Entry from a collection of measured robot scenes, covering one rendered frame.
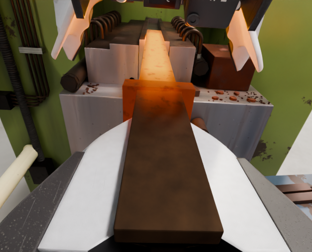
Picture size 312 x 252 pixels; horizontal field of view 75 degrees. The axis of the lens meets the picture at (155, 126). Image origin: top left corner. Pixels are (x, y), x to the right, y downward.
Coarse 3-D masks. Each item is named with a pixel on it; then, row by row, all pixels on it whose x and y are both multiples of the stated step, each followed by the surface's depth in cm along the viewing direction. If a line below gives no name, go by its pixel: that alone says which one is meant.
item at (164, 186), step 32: (160, 32) 38; (160, 64) 19; (128, 96) 13; (160, 96) 12; (192, 96) 13; (160, 128) 9; (128, 160) 7; (160, 160) 7; (192, 160) 7; (128, 192) 6; (160, 192) 6; (192, 192) 6; (128, 224) 5; (160, 224) 5; (192, 224) 5
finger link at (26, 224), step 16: (80, 160) 8; (48, 176) 7; (64, 176) 7; (32, 192) 6; (48, 192) 6; (64, 192) 7; (16, 208) 6; (32, 208) 6; (48, 208) 6; (0, 224) 6; (16, 224) 6; (32, 224) 6; (48, 224) 6; (0, 240) 5; (16, 240) 5; (32, 240) 5
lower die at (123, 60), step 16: (112, 32) 51; (128, 32) 47; (144, 32) 42; (176, 32) 50; (96, 48) 36; (112, 48) 36; (128, 48) 36; (176, 48) 36; (192, 48) 36; (96, 64) 38; (112, 64) 38; (128, 64) 38; (176, 64) 38; (192, 64) 38; (96, 80) 39; (112, 80) 39; (176, 80) 40
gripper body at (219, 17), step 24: (72, 0) 7; (120, 0) 8; (144, 0) 8; (168, 0) 8; (192, 0) 7; (216, 0) 7; (240, 0) 8; (264, 0) 7; (192, 24) 8; (216, 24) 8
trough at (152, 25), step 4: (148, 20) 66; (152, 20) 69; (156, 20) 69; (148, 24) 64; (152, 24) 66; (156, 24) 66; (148, 28) 57; (152, 28) 58; (156, 28) 58; (160, 28) 51
